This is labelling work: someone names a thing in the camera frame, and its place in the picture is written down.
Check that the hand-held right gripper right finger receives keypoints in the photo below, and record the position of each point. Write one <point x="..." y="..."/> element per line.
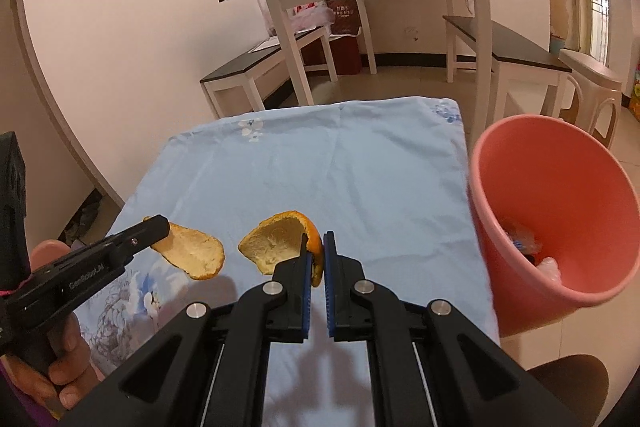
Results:
<point x="328" y="297"/>

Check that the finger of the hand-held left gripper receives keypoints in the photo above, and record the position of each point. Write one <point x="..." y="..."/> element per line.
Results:
<point x="140" y="234"/>

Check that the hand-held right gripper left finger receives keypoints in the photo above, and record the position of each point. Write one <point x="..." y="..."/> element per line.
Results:
<point x="306" y="297"/>

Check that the curled orange peel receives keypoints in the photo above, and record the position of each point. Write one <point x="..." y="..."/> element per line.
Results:
<point x="272" y="242"/>

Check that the blue bristle brush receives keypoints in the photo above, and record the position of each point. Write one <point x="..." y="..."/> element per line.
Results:
<point x="521" y="244"/>

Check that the pink plastic bucket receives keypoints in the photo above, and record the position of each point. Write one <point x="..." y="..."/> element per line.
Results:
<point x="550" y="177"/>

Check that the person's left hand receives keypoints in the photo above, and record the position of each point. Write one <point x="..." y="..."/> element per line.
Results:
<point x="75" y="357"/>

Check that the dark cloth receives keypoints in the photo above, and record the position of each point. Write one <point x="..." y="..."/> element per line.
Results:
<point x="85" y="217"/>

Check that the light blue floral cloth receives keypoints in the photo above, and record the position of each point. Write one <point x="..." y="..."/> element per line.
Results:
<point x="325" y="167"/>

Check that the long dark-top white bench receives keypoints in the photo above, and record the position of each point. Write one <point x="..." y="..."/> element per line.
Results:
<point x="235" y="69"/>

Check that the white paper sheet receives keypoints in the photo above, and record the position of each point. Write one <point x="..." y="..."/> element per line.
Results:
<point x="265" y="45"/>

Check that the dark red box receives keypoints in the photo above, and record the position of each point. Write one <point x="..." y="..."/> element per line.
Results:
<point x="345" y="52"/>

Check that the brown round stool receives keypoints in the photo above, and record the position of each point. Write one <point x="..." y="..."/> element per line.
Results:
<point x="570" y="387"/>

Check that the pink white plastic bag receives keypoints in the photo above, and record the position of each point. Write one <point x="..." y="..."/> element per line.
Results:
<point x="310" y="14"/>

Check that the short dark-top white bench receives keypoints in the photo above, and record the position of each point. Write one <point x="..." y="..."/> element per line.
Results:
<point x="520" y="49"/>

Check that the beige plastic stool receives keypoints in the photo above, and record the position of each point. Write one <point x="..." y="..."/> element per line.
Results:
<point x="590" y="69"/>

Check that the colourful printed box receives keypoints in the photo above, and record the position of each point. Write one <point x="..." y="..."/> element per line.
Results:
<point x="636" y="87"/>

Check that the white wall socket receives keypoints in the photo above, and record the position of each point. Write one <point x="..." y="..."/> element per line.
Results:
<point x="411" y="32"/>

